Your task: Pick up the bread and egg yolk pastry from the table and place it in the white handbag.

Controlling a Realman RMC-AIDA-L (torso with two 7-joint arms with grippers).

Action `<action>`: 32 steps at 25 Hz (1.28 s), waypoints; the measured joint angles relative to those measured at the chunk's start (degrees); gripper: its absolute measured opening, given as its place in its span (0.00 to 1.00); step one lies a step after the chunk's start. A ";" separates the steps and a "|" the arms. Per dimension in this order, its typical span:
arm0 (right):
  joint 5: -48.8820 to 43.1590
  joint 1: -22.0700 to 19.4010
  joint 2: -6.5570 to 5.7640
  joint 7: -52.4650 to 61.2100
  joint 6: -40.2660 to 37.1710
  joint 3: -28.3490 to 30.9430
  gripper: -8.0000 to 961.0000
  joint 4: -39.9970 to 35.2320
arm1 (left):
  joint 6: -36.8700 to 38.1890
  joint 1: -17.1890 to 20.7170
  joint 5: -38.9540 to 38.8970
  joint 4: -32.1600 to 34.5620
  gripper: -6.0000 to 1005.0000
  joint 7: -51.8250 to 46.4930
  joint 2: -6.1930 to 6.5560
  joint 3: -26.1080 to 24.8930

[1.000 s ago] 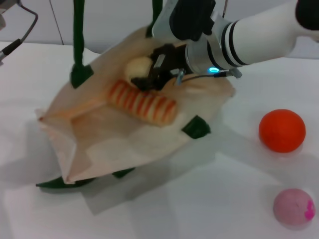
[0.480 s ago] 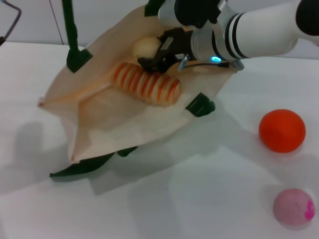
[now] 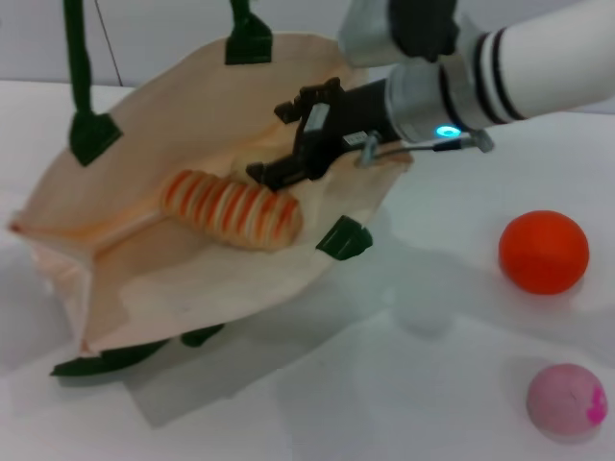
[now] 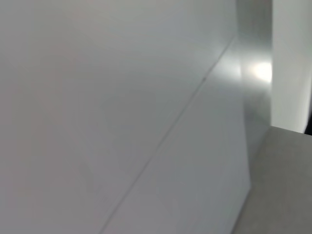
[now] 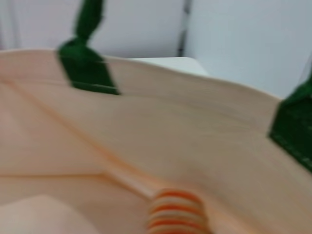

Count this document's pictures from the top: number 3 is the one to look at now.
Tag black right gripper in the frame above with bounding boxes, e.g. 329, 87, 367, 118
244, 75, 401, 192

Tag orange striped bread roll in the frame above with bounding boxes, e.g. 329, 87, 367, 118
159, 169, 306, 252

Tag cream tote bag green handles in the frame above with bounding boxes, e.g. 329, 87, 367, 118
7, 0, 415, 381

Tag pink round pastry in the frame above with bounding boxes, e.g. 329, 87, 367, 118
525, 363, 608, 437

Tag round orange bun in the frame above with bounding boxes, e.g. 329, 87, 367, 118
498, 209, 591, 296

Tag thin cable grey plug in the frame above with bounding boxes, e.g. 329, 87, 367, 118
357, 128, 496, 168

